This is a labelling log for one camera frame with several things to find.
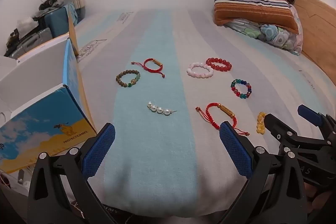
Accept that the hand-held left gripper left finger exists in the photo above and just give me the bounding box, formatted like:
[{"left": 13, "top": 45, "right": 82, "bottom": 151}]
[{"left": 28, "top": 123, "right": 116, "bottom": 224}]

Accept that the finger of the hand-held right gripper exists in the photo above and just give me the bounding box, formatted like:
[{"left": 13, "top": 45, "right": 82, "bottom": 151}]
[
  {"left": 297, "top": 105, "right": 336, "bottom": 138},
  {"left": 263, "top": 113, "right": 303, "bottom": 152}
]

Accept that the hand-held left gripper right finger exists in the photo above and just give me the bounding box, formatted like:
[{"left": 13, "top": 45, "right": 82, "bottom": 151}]
[{"left": 219, "top": 121, "right": 307, "bottom": 224}]

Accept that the yellow bead bracelet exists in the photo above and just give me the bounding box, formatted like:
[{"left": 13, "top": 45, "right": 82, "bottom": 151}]
[{"left": 256, "top": 112, "right": 267, "bottom": 134}]

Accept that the red cord bracelet gold tube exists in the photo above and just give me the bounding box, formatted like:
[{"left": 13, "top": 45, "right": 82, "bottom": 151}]
[
  {"left": 131, "top": 58, "right": 166, "bottom": 79},
  {"left": 195, "top": 102, "right": 250, "bottom": 136}
]

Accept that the multicolour glass bead bracelet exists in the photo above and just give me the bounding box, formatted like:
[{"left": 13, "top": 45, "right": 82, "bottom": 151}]
[{"left": 230, "top": 79, "right": 252, "bottom": 100}]

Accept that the blue and yellow cardboard box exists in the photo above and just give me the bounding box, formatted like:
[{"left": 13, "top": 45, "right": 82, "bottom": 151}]
[{"left": 0, "top": 12, "right": 98, "bottom": 189}]

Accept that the brown wooden bead bracelet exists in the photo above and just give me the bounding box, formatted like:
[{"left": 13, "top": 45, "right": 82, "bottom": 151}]
[{"left": 116, "top": 70, "right": 141, "bottom": 88}]

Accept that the person's right hand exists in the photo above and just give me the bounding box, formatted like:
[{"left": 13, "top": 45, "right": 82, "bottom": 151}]
[{"left": 304, "top": 183, "right": 334, "bottom": 215}]

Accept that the striped bed sheet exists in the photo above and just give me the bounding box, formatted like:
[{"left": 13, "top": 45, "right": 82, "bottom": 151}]
[{"left": 60, "top": 9, "right": 336, "bottom": 220}]

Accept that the white pearl hair pin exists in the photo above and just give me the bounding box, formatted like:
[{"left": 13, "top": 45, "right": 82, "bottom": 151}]
[{"left": 147, "top": 101, "right": 177, "bottom": 116}]

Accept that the wooden headboard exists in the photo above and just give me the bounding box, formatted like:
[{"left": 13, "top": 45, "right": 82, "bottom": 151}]
[{"left": 291, "top": 0, "right": 336, "bottom": 115}]

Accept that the floral quilt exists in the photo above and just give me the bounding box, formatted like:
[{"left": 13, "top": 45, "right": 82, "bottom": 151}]
[{"left": 225, "top": 4, "right": 304, "bottom": 56}]

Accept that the striped pillow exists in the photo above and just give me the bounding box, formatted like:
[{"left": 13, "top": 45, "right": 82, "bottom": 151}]
[{"left": 213, "top": 0, "right": 300, "bottom": 34}]

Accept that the grey suitcase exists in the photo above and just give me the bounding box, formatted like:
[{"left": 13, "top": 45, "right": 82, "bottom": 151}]
[{"left": 5, "top": 28, "right": 53, "bottom": 59}]

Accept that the teal suitcase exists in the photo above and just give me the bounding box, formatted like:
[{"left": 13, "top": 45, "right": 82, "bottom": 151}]
[{"left": 44, "top": 5, "right": 78, "bottom": 39}]

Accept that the white plastic bag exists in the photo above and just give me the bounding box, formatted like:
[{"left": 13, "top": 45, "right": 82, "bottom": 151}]
[{"left": 16, "top": 17, "right": 39, "bottom": 31}]

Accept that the black bag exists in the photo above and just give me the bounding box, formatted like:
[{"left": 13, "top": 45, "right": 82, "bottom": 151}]
[{"left": 39, "top": 0, "right": 65, "bottom": 11}]

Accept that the red bead bracelet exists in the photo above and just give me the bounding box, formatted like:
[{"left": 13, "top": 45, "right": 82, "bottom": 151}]
[{"left": 206, "top": 57, "right": 232, "bottom": 72}]

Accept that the pink bead bracelet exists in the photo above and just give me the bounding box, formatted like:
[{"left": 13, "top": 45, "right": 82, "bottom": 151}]
[{"left": 187, "top": 62, "right": 214, "bottom": 79}]

